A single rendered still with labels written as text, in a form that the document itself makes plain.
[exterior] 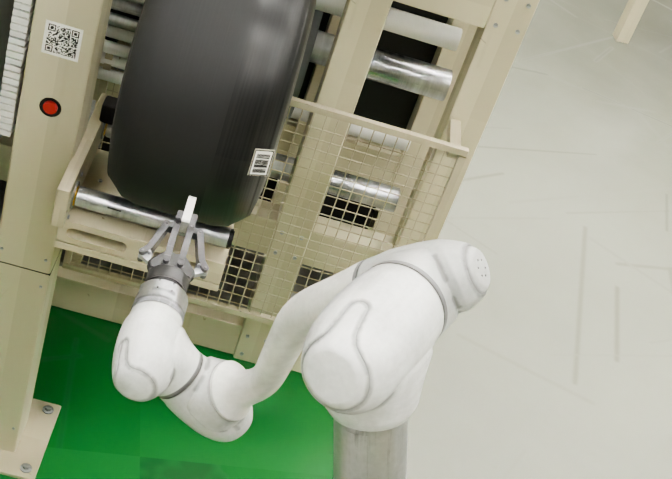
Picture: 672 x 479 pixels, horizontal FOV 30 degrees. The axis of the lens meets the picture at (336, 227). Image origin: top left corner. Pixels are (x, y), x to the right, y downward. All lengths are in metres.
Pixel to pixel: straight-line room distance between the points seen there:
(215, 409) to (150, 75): 0.64
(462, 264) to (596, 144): 3.85
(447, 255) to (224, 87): 0.79
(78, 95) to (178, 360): 0.75
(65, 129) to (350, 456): 1.23
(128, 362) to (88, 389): 1.51
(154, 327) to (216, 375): 0.13
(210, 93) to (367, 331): 0.91
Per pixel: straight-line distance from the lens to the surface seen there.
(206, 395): 2.10
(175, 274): 2.17
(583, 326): 4.42
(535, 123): 5.45
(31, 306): 2.99
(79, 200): 2.67
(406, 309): 1.58
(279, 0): 2.39
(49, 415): 3.44
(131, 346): 2.05
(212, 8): 2.36
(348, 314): 1.55
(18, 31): 2.61
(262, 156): 2.38
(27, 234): 2.86
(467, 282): 1.67
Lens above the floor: 2.53
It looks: 35 degrees down
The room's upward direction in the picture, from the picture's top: 20 degrees clockwise
